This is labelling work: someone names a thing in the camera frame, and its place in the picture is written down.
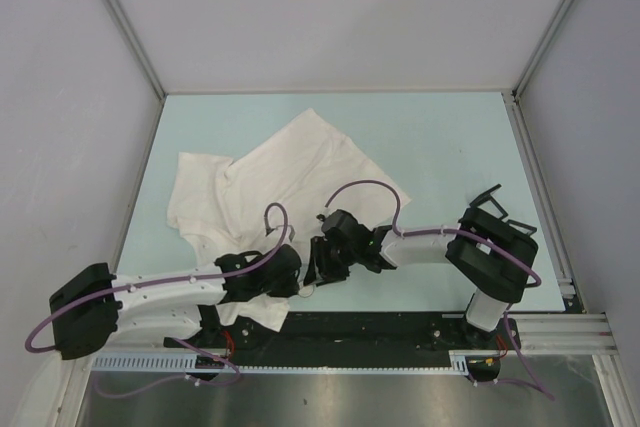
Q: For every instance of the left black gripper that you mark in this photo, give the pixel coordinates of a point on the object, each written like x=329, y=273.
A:
x=289, y=289

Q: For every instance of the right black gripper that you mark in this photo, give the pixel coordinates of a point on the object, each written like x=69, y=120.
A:
x=320, y=271

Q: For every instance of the white t-shirt garment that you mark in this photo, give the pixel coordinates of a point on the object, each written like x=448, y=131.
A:
x=221, y=205

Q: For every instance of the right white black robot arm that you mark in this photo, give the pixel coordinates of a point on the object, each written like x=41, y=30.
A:
x=492, y=253

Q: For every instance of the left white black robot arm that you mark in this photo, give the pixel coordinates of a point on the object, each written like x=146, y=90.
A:
x=97, y=308

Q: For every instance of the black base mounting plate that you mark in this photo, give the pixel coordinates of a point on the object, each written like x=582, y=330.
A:
x=355, y=339

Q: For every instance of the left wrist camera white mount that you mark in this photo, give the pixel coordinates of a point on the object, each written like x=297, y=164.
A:
x=290, y=234

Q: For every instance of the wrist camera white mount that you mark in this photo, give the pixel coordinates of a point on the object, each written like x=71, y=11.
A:
x=290, y=234
x=323, y=214

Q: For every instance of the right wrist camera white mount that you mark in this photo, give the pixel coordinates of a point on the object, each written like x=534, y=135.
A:
x=323, y=214

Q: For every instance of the grey slotted cable duct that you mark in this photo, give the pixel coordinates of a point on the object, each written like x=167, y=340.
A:
x=442, y=363

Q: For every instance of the upper black square frame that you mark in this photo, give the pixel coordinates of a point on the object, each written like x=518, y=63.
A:
x=488, y=197

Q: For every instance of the black square frame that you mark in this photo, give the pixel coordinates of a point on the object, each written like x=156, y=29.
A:
x=488, y=197
x=525, y=229

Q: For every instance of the lower black square frame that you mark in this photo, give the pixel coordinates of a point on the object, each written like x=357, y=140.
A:
x=525, y=229

